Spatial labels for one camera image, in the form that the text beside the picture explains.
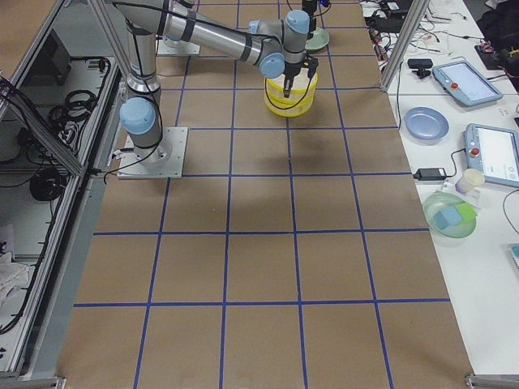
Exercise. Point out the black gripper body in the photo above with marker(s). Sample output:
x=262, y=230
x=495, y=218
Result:
x=291, y=69

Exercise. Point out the yellow steamer basket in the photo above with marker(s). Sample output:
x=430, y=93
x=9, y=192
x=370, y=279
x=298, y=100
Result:
x=291, y=109
x=301, y=89

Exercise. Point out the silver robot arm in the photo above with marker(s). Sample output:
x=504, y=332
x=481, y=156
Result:
x=310, y=7
x=173, y=28

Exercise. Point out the mint green plate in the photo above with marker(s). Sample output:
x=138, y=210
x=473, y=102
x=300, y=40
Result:
x=319, y=39

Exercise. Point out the black webcam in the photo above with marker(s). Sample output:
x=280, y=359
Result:
x=420, y=66

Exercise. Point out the blue plate on side table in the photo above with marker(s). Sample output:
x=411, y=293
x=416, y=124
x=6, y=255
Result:
x=425, y=125

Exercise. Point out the black power adapter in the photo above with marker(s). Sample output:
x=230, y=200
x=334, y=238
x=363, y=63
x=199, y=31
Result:
x=430, y=174

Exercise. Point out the far teach pendant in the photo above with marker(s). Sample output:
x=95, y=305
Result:
x=465, y=84

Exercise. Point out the teach pendant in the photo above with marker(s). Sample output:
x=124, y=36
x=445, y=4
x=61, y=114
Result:
x=493, y=151
x=465, y=84

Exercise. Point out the clear green bowl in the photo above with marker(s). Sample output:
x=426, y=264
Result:
x=439, y=200

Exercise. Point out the paper cup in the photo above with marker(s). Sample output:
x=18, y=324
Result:
x=469, y=180

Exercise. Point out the blue sponge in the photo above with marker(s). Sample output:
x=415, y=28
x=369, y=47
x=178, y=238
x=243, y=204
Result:
x=447, y=217

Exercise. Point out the near teach pendant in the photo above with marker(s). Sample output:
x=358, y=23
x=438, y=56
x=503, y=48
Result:
x=493, y=151

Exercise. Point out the green sponge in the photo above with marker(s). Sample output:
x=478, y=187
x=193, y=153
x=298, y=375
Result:
x=466, y=212

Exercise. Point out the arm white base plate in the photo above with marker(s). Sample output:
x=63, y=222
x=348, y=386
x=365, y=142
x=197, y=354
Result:
x=172, y=48
x=166, y=161

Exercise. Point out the aluminium frame post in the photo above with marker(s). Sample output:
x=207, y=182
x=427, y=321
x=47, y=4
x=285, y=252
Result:
x=412, y=20

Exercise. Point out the aluminium frame cage left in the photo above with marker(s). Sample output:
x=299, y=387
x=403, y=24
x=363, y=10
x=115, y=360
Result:
x=63, y=65

